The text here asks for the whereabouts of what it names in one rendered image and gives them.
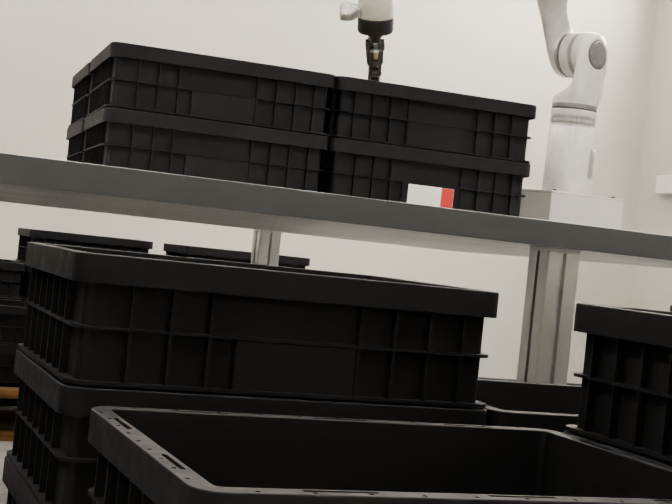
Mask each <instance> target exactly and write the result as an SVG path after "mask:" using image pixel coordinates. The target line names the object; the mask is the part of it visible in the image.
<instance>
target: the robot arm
mask: <svg viewBox="0 0 672 504"><path fill-rule="evenodd" d="M537 4H538V8H539V12H540V16H541V21H542V26H543V31H544V37H545V42H546V48H547V53H548V57H549V61H550V64H551V66H552V69H553V70H554V72H555V73H556V74H557V75H558V76H560V77H563V78H573V79H572V82H571V84H570V85H569V86H568V87H567V88H566V89H565V90H563V91H561V92H559V93H557V94H556V95H554V97H553V99H552V107H551V116H550V124H549V133H548V141H547V149H546V158H545V166H544V174H543V181H542V190H553V189H557V191H563V192H571V193H578V194H586V195H591V189H592V181H593V172H594V164H595V156H596V151H595V150H593V149H592V147H593V138H594V130H595V121H596V112H597V106H598V104H599V102H600V100H601V97H602V93H603V87H604V81H605V75H606V70H607V63H608V48H607V43H606V41H605V39H604V37H603V36H602V35H600V34H599V33H595V32H581V33H574V32H573V30H572V28H571V24H570V20H569V16H568V9H567V7H568V0H537ZM356 18H358V21H357V30H358V32H359V33H360V34H362V35H368V39H365V47H366V58H367V64H368V66H369V67H368V80H374V81H380V76H381V74H382V72H381V65H382V64H383V51H384V49H385V43H384V39H381V37H382V36H384V35H385V36H387V35H389V34H391V33H392V32H393V26H394V0H358V4H355V3H353V2H350V1H342V2H341V3H340V20H342V21H352V20H354V19H356ZM377 66H378V67H377Z"/></svg>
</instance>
